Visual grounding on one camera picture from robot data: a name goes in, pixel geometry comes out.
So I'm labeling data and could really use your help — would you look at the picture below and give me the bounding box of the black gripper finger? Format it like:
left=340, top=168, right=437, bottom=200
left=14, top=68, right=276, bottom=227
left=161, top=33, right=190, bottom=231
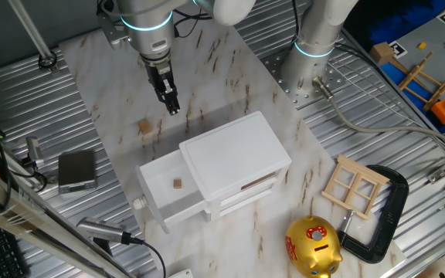
left=168, top=90, right=181, bottom=116
left=159, top=94, right=174, bottom=115

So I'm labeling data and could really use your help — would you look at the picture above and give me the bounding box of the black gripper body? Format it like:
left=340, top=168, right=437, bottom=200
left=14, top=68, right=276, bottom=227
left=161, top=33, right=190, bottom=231
left=144, top=59, right=177, bottom=102

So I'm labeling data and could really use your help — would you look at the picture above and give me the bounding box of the white cabinet body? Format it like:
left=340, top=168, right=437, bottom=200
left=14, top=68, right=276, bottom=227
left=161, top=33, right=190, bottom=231
left=178, top=110, right=292, bottom=222

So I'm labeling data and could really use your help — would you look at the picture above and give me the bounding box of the silver digital scale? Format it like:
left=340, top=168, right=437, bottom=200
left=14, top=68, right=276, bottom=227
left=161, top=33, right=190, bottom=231
left=57, top=149, right=98, bottom=195

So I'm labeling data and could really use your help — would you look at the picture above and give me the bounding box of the metal stand rod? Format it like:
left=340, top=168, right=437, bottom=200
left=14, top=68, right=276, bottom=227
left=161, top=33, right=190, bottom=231
left=8, top=0, right=58, bottom=73

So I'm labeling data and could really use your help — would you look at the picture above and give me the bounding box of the gold piggy bank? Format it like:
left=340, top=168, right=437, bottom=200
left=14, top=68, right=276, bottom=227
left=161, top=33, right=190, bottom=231
left=284, top=215, right=344, bottom=278

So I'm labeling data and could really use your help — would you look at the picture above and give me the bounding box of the tan cardboard cube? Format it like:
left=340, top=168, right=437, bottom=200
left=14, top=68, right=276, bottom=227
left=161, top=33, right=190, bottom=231
left=369, top=41, right=396, bottom=66

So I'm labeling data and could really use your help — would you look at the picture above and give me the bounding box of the blue foam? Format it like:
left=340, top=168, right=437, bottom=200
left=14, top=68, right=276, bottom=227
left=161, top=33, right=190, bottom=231
left=367, top=0, right=445, bottom=46

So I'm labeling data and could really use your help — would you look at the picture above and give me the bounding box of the black C-clamp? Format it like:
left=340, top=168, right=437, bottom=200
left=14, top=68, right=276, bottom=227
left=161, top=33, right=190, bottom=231
left=337, top=164, right=410, bottom=265

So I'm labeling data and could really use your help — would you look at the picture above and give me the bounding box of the gray brick baseplate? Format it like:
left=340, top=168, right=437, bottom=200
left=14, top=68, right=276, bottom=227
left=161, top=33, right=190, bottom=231
left=384, top=15, right=445, bottom=105

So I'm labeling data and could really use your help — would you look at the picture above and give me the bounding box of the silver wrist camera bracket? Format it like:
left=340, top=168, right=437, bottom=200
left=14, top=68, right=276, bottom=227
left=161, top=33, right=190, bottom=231
left=97, top=11, right=131, bottom=50

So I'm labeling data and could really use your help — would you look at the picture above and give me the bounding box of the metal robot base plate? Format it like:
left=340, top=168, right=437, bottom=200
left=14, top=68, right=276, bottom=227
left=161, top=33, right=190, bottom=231
left=263, top=46, right=347, bottom=111

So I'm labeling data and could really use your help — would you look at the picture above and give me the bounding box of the small silver camera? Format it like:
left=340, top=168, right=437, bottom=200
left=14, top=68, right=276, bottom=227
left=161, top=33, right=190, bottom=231
left=25, top=136, right=45, bottom=168

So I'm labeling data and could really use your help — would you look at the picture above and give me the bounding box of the silver ribbed camera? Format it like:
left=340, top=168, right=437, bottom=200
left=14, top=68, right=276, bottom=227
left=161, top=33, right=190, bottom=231
left=76, top=216, right=134, bottom=256

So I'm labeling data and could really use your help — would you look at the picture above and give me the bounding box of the black base cable bundle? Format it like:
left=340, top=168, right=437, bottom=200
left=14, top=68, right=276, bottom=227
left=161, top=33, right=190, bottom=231
left=290, top=0, right=301, bottom=44

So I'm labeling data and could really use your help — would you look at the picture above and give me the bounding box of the black camera cable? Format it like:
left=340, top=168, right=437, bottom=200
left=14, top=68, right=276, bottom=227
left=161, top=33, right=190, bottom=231
left=0, top=127, right=49, bottom=194
left=124, top=233, right=168, bottom=278

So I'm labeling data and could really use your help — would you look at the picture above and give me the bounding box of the aluminium frame beam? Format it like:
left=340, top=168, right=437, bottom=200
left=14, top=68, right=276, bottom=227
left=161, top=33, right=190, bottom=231
left=0, top=160, right=131, bottom=278

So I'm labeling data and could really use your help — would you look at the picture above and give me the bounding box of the gray robot cable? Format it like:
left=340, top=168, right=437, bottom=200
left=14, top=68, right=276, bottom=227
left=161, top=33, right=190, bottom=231
left=312, top=76, right=445, bottom=155

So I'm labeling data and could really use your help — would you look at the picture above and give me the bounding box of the wooden window frame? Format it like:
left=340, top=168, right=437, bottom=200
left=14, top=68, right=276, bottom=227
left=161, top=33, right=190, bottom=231
left=321, top=154, right=390, bottom=221

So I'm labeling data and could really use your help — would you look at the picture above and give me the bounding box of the small metal corner bracket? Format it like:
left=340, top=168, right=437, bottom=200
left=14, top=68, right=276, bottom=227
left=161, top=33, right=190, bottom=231
left=426, top=168, right=445, bottom=185

